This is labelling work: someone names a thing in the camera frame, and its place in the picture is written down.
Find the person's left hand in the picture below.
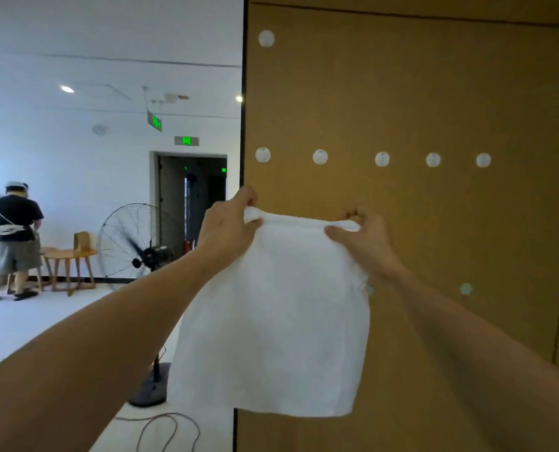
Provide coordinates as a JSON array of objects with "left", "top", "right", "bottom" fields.
[{"left": 197, "top": 185, "right": 264, "bottom": 270}]

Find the person's right hand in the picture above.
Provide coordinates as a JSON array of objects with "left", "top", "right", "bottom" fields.
[{"left": 324, "top": 207, "right": 403, "bottom": 284}]

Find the white towel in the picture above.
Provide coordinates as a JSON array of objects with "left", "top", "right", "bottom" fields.
[{"left": 167, "top": 207, "right": 372, "bottom": 418}]

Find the person's right forearm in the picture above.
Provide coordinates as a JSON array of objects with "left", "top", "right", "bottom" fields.
[{"left": 378, "top": 264, "right": 559, "bottom": 452}]

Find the person's left forearm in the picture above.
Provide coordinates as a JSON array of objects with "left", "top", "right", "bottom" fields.
[{"left": 0, "top": 249, "right": 234, "bottom": 452}]

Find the dark doorway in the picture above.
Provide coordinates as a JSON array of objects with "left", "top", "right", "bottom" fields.
[{"left": 157, "top": 155, "right": 228, "bottom": 256}]

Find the group of white round pegs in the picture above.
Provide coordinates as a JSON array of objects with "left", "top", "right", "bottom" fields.
[{"left": 254, "top": 29, "right": 492, "bottom": 297}]

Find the black standing fan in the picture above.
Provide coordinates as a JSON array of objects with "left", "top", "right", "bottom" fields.
[{"left": 95, "top": 202, "right": 175, "bottom": 408}]

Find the hanging green exit sign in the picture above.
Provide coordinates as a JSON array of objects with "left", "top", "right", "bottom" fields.
[{"left": 141, "top": 86, "right": 163, "bottom": 133}]

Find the brown wooden panel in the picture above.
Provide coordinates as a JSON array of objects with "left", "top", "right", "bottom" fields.
[{"left": 233, "top": 0, "right": 559, "bottom": 452}]

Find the round wooden table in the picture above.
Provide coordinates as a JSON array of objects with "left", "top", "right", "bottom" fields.
[{"left": 44, "top": 247, "right": 98, "bottom": 297}]

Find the thin floor cable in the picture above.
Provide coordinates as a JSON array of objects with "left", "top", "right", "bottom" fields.
[{"left": 114, "top": 412, "right": 201, "bottom": 452}]

